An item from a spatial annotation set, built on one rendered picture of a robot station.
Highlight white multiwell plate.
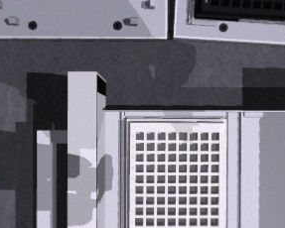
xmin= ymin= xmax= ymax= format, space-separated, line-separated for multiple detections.
xmin=126 ymin=119 xmax=226 ymax=228

